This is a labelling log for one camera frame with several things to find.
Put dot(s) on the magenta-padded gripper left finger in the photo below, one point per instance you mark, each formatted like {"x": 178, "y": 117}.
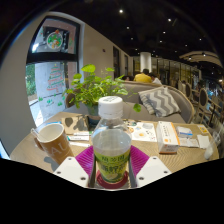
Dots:
{"x": 70, "y": 168}

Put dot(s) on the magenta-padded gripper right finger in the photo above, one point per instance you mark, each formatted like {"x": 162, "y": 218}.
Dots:
{"x": 151, "y": 168}

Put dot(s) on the clear bottle with green label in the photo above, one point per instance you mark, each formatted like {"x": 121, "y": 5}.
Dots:
{"x": 111, "y": 150}

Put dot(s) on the tan mug with white inside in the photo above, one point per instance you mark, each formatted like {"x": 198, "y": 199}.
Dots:
{"x": 56, "y": 145}

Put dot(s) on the white and orange box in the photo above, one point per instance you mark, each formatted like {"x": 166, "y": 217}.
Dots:
{"x": 167, "y": 136}

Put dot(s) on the open white booklet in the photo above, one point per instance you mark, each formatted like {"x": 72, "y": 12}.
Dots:
{"x": 143, "y": 131}

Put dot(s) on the small blue white pack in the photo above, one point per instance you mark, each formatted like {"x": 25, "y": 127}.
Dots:
{"x": 184, "y": 131}

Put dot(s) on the white napkin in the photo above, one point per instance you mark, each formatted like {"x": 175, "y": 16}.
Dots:
{"x": 203, "y": 141}

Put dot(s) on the grey white chevron cushion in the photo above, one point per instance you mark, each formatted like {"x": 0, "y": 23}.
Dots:
{"x": 160, "y": 101}

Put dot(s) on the curved grey sofa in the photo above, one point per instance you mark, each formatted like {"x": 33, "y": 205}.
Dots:
{"x": 133, "y": 95}

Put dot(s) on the green potted plant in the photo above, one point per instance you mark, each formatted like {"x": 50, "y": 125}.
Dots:
{"x": 90, "y": 88}

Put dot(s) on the group of round-backed chairs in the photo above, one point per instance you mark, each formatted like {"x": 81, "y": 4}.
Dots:
{"x": 203, "y": 100}

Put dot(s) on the window with festive decals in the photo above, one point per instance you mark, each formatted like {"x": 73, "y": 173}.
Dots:
{"x": 50, "y": 83}

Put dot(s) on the person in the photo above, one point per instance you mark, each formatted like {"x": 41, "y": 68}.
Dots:
{"x": 142, "y": 77}
{"x": 156, "y": 80}

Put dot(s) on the white round pillar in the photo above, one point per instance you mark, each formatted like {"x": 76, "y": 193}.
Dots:
{"x": 145, "y": 61}

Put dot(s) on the ceiling spot lights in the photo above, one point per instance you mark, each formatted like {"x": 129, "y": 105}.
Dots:
{"x": 121, "y": 11}

